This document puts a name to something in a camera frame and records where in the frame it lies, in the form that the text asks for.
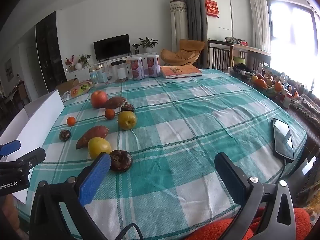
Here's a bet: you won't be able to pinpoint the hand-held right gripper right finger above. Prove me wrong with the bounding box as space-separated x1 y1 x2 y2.
214 152 297 240

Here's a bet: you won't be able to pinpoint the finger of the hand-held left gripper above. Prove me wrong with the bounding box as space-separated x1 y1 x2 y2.
0 147 46 173
0 140 22 157

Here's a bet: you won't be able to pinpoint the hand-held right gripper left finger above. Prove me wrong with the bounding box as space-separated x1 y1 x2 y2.
29 152 112 240

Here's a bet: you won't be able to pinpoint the large dark brown fruit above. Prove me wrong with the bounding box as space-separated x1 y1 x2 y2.
109 150 133 172

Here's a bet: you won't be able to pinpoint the yellow pear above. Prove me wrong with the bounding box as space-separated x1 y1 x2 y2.
88 137 112 159

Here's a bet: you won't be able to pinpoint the white cardboard box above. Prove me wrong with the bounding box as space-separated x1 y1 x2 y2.
0 89 65 204

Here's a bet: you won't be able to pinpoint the reddish sweet potato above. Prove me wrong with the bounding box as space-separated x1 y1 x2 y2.
76 125 110 150

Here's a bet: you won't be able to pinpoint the yellow-green apple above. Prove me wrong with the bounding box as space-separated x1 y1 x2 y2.
118 111 137 130

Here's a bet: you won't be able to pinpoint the orange fuzzy garment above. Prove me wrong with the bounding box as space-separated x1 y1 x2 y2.
186 206 312 240

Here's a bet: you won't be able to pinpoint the green checked tablecloth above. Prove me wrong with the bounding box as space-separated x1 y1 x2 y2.
19 69 308 240

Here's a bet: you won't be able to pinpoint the smartphone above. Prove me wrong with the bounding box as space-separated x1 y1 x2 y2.
272 118 295 161

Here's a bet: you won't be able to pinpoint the brown sweet potato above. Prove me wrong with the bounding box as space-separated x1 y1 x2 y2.
101 97 127 110

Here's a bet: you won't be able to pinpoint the red apple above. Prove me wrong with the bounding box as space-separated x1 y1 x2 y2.
90 91 108 109

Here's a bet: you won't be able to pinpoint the brown cardboard box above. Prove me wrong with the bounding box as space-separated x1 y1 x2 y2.
55 78 80 96

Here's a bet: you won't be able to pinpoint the fruit printed packet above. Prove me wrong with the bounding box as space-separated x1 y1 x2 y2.
70 81 92 97

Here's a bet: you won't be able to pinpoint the basket of oranges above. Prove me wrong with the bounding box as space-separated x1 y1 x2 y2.
251 73 285 98

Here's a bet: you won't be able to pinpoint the row of small bottles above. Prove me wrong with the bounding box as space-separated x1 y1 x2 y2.
279 72 313 109

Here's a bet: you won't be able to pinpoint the red flowers in vase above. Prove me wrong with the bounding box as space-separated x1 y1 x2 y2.
65 55 76 72

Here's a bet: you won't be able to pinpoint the glass jar with gold lid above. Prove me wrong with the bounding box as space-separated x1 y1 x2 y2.
88 64 108 86

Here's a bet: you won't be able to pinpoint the black display cabinet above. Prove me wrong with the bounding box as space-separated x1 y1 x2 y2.
35 11 68 83

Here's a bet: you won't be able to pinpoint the clear jar with black lid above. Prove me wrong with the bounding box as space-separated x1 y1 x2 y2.
111 59 128 83

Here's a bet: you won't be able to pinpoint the leafy plant in white vase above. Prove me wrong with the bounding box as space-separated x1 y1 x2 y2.
75 53 91 70

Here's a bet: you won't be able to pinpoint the pink labelled can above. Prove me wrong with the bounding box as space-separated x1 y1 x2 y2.
146 54 160 78
130 57 145 81

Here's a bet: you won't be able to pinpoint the orange book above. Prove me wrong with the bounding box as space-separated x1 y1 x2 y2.
160 65 203 80

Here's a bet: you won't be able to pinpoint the wooden chair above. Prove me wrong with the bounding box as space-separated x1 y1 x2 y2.
207 39 234 72

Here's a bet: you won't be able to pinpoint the wooden desk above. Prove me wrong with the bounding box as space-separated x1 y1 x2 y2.
232 42 272 68

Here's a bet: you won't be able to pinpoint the black television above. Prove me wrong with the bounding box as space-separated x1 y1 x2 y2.
93 34 132 61

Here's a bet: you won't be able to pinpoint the orange lounge chair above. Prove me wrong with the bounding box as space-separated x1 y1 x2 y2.
160 39 206 69

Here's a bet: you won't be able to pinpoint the green potted plant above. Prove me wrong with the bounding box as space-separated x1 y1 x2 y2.
138 37 159 53

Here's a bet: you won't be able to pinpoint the standing air conditioner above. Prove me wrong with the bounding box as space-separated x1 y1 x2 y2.
169 0 189 53

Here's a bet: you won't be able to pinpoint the white curtain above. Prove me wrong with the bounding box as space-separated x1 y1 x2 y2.
248 0 272 53

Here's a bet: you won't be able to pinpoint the grey curtain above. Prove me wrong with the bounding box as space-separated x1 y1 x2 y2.
178 0 208 43

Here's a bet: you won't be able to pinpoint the black charging cable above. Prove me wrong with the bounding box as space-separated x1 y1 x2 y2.
264 158 287 184

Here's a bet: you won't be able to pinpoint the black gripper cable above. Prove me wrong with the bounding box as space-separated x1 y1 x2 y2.
117 223 144 240

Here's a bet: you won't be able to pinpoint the red wall hanging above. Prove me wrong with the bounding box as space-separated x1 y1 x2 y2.
205 0 220 18

